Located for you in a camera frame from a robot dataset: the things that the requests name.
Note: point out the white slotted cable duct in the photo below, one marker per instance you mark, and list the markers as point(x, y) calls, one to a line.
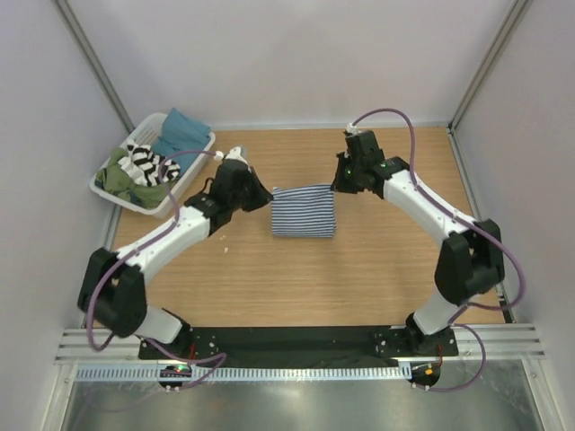
point(181, 373)

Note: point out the teal folded cloth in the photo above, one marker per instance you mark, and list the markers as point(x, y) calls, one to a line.
point(179, 135)

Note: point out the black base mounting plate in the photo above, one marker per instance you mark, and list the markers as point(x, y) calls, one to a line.
point(304, 342)

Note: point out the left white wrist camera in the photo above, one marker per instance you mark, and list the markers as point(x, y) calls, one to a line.
point(237, 153)

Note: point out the white plastic laundry basket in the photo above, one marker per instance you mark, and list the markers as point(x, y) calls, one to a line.
point(146, 133)

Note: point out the black white striped garment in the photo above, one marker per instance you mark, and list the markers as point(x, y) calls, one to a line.
point(147, 168)

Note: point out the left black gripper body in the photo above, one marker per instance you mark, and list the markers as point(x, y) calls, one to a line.
point(237, 198)

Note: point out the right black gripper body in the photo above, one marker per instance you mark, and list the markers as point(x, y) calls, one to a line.
point(348, 179)

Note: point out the olive green garment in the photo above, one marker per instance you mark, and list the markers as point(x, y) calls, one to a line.
point(114, 181)

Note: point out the blue white striped tank top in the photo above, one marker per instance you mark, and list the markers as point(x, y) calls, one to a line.
point(303, 212)

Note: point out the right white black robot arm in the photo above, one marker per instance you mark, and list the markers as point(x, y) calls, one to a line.
point(469, 264)

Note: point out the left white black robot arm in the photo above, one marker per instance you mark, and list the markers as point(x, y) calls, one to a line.
point(113, 292)

